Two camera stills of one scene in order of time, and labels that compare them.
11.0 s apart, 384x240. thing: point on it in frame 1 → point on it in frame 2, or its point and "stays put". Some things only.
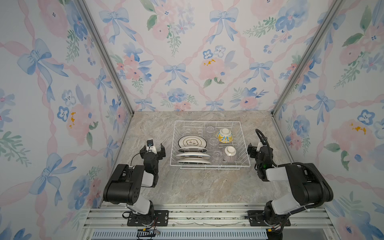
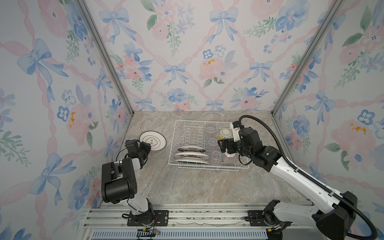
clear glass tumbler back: (210, 129) stays put
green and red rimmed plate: (193, 155) stays put
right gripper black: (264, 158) → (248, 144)
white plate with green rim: (192, 141) → (157, 140)
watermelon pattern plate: (192, 150) stays put
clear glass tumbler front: (217, 155) stays put
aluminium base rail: (212, 222) stays put
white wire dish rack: (209, 145) stays put
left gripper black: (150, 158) → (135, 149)
